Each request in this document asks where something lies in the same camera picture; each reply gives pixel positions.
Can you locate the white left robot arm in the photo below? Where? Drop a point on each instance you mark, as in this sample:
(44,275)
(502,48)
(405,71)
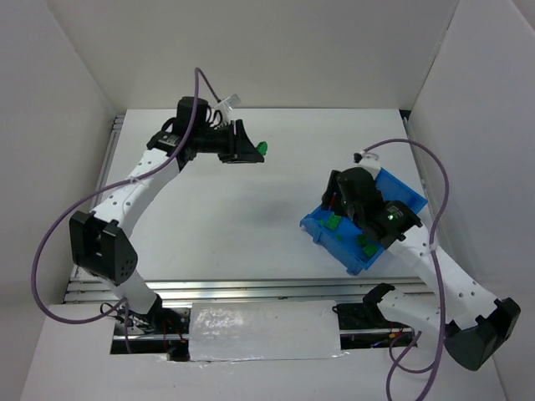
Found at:
(100,238)

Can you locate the green lego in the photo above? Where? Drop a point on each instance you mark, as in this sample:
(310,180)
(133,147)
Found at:
(332,222)

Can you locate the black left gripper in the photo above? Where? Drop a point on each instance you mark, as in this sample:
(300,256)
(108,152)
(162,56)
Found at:
(237,140)

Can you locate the green lego brick stack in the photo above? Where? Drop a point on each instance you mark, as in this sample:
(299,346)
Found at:
(362,240)

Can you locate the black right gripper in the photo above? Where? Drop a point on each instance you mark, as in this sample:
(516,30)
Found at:
(334,194)

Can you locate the thin green lego plate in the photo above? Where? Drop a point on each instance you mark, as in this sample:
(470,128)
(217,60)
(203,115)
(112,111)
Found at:
(262,148)

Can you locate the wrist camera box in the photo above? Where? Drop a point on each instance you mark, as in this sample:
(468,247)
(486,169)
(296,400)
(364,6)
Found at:
(367,161)
(229,103)

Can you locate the green 2x4 lego brick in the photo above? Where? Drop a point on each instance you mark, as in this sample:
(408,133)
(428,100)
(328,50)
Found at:
(369,250)

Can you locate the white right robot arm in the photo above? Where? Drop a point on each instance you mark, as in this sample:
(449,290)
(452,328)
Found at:
(471,321)

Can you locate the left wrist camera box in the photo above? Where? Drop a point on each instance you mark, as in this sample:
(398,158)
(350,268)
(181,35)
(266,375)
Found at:
(229,103)

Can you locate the aluminium front rail frame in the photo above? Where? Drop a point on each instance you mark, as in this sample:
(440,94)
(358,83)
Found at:
(339,289)

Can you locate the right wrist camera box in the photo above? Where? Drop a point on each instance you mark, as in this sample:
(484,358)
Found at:
(367,161)

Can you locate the blue plastic divided bin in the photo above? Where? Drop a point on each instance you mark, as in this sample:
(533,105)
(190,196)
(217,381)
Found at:
(341,244)

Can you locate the white foil cover sheet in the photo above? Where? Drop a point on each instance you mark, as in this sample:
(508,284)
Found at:
(248,331)

